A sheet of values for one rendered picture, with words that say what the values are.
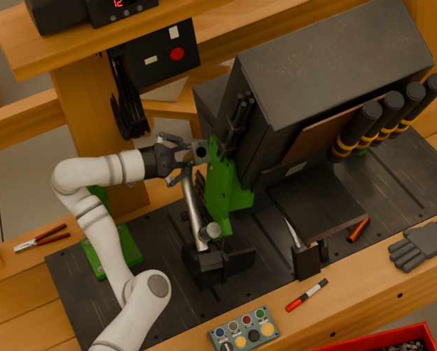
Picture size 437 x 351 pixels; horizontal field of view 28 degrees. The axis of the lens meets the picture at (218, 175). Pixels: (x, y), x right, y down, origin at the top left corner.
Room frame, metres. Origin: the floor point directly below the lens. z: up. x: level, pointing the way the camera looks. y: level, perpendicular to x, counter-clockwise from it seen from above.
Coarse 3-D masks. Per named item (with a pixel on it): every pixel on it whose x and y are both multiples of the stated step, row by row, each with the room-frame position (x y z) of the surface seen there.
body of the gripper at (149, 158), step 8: (160, 144) 1.52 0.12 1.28; (144, 152) 1.49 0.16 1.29; (152, 152) 1.49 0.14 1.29; (160, 152) 1.51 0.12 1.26; (144, 160) 1.47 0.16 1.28; (152, 160) 1.47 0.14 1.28; (160, 160) 1.50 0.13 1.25; (168, 160) 1.50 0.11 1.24; (152, 168) 1.46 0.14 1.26; (160, 168) 1.48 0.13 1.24; (168, 168) 1.48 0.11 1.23; (152, 176) 1.46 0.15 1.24; (160, 176) 1.47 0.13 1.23
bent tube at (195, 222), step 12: (192, 144) 1.53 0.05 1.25; (204, 144) 1.53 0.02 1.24; (192, 156) 1.53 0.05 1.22; (204, 156) 1.52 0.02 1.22; (192, 168) 1.57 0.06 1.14; (192, 180) 1.56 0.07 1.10; (192, 192) 1.54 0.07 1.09; (192, 204) 1.51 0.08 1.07; (192, 216) 1.49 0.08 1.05; (192, 228) 1.47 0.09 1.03
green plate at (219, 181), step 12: (216, 144) 1.49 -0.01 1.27; (216, 156) 1.48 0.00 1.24; (216, 168) 1.47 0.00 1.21; (228, 168) 1.42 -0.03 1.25; (216, 180) 1.46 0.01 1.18; (228, 180) 1.41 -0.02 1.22; (216, 192) 1.46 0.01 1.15; (228, 192) 1.41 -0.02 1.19; (240, 192) 1.43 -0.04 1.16; (204, 204) 1.50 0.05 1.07; (216, 204) 1.45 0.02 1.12; (228, 204) 1.41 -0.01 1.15; (240, 204) 1.43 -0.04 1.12; (252, 204) 1.44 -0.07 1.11; (216, 216) 1.44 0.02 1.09
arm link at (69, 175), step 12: (108, 156) 1.48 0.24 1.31; (60, 168) 1.43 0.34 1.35; (72, 168) 1.43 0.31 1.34; (84, 168) 1.43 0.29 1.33; (96, 168) 1.44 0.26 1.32; (108, 168) 1.45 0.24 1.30; (120, 168) 1.45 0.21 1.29; (60, 180) 1.41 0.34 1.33; (72, 180) 1.40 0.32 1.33; (84, 180) 1.41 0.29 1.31; (96, 180) 1.42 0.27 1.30; (108, 180) 1.43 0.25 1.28; (120, 180) 1.44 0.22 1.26
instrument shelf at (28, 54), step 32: (160, 0) 1.71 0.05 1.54; (192, 0) 1.68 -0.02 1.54; (224, 0) 1.70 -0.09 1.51; (0, 32) 1.71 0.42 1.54; (32, 32) 1.69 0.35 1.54; (64, 32) 1.66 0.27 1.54; (96, 32) 1.63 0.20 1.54; (128, 32) 1.63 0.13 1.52; (32, 64) 1.57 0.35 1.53; (64, 64) 1.59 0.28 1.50
